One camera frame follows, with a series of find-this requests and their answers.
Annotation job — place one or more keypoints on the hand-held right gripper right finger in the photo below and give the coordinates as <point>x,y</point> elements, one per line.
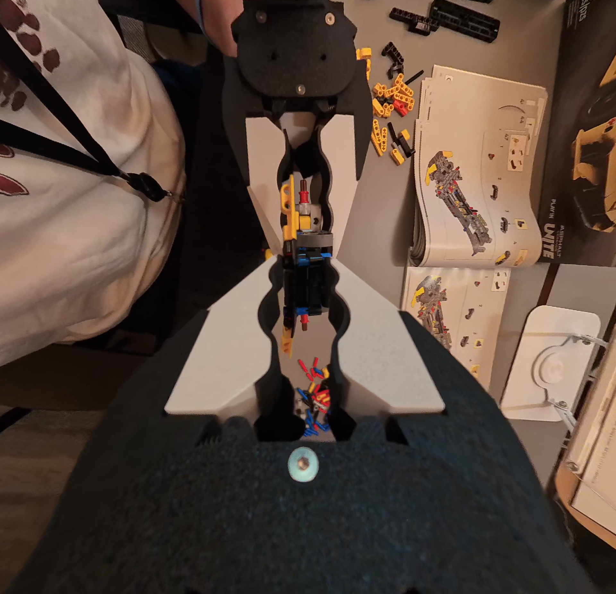
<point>390,358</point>

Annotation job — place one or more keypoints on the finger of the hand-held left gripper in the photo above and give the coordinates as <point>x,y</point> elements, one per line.
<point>262,151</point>
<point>344,156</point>

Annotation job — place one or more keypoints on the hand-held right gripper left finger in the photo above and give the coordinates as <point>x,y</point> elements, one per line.
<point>221,358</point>

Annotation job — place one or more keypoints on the yellow thin lego beam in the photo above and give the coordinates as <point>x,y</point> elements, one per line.
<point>288,204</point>

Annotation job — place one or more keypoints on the lego car chassis model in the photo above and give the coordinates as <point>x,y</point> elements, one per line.
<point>308,276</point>

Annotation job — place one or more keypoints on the pile of yellow lego pieces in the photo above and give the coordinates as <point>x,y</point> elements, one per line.
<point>390,98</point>

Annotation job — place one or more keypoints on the scattered small lego pins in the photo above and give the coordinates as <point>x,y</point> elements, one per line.
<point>315,396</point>

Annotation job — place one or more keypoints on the small black lego connector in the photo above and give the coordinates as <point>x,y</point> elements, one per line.
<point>392,55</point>

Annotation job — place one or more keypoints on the black lego beam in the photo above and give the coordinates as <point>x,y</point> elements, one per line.
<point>414,21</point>

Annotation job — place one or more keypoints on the lego instruction booklet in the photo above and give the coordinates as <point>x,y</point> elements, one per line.
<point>476,146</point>

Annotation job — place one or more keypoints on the dark lego set box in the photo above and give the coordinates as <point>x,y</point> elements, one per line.
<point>577,146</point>

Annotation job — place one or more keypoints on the person's left hand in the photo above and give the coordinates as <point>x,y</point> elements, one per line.
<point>224,7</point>

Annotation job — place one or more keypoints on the dark perforated cloth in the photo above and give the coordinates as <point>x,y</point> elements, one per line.
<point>216,243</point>

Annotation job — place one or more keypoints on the blue wristband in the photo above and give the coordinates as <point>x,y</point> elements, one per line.
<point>198,2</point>

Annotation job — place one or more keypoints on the printed instruction sheet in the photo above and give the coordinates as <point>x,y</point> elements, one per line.
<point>601,459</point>

